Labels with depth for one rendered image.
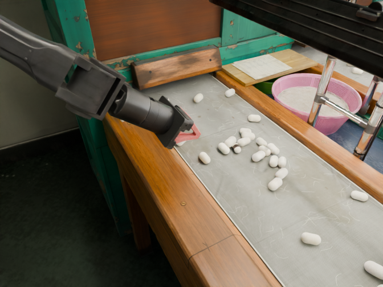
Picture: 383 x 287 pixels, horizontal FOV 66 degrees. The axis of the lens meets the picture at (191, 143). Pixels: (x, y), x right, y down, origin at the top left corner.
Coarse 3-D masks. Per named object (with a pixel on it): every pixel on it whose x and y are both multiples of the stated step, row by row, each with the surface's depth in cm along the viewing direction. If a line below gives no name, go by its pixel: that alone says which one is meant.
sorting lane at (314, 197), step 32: (160, 96) 95; (192, 96) 95; (224, 96) 95; (224, 128) 82; (256, 128) 82; (192, 160) 72; (224, 160) 72; (288, 160) 72; (320, 160) 72; (224, 192) 64; (256, 192) 64; (288, 192) 64; (320, 192) 64; (256, 224) 58; (288, 224) 58; (320, 224) 58; (352, 224) 58; (288, 256) 53; (320, 256) 53; (352, 256) 53
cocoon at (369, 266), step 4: (364, 264) 50; (368, 264) 50; (372, 264) 49; (376, 264) 49; (368, 268) 49; (372, 268) 49; (376, 268) 49; (380, 268) 49; (368, 272) 50; (372, 272) 49; (376, 272) 49; (380, 272) 48; (376, 276) 49; (380, 276) 48
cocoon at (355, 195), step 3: (351, 192) 63; (354, 192) 62; (357, 192) 62; (360, 192) 62; (363, 192) 62; (351, 195) 62; (354, 195) 62; (357, 195) 62; (360, 195) 61; (363, 195) 61; (366, 195) 61; (354, 198) 62; (357, 198) 62; (360, 198) 61; (363, 198) 61; (366, 198) 61; (363, 201) 62
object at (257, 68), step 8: (264, 56) 110; (232, 64) 105; (240, 64) 105; (248, 64) 105; (256, 64) 105; (264, 64) 105; (272, 64) 105; (280, 64) 105; (248, 72) 100; (256, 72) 100; (264, 72) 100; (272, 72) 100
